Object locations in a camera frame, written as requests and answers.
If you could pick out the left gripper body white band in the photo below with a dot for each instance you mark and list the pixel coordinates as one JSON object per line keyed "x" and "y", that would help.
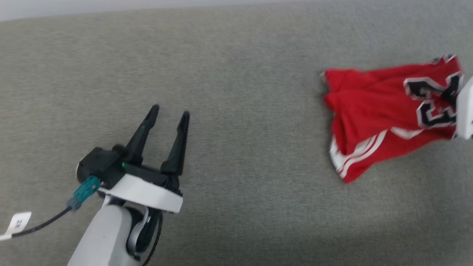
{"x": 144, "y": 190}

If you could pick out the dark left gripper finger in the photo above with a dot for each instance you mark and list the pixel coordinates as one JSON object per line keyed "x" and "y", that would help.
{"x": 177, "y": 147}
{"x": 142, "y": 135}

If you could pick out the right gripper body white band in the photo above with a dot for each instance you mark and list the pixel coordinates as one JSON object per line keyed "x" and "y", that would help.
{"x": 465, "y": 111}

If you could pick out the red Bulls basketball jersey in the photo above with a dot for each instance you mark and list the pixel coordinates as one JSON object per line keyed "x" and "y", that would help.
{"x": 369, "y": 111}

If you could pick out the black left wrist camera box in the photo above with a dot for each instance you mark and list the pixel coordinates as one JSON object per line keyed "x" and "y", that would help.
{"x": 99, "y": 164}

